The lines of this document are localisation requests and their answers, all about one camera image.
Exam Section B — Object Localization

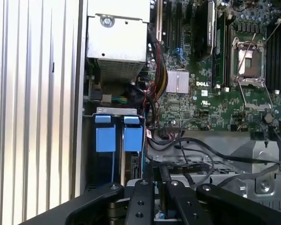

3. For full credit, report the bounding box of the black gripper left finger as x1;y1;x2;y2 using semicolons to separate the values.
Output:
23;179;155;225

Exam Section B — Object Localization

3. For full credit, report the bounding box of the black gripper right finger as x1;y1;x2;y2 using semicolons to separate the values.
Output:
166;180;281;225

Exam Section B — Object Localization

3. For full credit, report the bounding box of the black disk wire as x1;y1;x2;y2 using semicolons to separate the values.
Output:
158;163;215;218

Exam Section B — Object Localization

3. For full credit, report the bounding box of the blue disk wire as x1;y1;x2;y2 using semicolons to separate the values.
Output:
111;151;116;183

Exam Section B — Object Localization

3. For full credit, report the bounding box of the hard disk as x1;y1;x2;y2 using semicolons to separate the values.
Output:
95;124;144;186

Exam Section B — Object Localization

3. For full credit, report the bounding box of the blue disk carrier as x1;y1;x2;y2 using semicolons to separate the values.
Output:
95;114;141;125

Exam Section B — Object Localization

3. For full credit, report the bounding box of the metal disk bay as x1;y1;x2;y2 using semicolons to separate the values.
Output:
83;106;147;188

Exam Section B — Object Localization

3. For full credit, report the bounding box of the black expansion slot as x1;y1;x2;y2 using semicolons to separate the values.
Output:
176;0;184;48
164;0;172;49

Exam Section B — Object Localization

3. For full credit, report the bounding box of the white expansion slot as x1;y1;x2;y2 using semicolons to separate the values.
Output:
155;0;163;42

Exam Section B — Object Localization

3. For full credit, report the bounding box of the perforated metal drive cage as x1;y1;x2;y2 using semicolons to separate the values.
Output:
145;137;281;196

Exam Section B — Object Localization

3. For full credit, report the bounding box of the green motherboard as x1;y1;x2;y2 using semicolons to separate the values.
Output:
146;0;281;132

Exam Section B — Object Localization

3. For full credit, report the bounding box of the silver chipset heatsink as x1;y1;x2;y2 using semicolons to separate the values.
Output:
166;69;190;93

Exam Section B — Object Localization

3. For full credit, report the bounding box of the CPU socket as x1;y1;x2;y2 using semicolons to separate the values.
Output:
231;36;266;82

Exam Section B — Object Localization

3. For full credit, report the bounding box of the open dark grey PC case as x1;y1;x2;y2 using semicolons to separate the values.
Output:
74;0;281;196

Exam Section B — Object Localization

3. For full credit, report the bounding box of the installed green RAM stick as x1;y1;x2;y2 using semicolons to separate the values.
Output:
212;11;226;87

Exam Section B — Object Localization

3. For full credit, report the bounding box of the thin metal locking lever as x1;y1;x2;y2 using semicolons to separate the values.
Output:
266;16;281;40
238;32;258;70

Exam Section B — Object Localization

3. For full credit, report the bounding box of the silver power supply unit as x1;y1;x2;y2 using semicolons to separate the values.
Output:
86;0;152;84

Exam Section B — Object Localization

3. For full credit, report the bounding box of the black graphics card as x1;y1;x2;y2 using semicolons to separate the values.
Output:
193;0;217;58

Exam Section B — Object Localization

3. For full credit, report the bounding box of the black internal cable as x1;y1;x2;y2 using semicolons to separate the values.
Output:
148;137;281;165

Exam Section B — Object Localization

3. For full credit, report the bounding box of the metal socket cover frame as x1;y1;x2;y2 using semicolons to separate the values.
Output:
235;77;274;111

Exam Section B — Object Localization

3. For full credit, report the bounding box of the braided power cable bundle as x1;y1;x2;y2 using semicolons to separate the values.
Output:
148;30;169;96

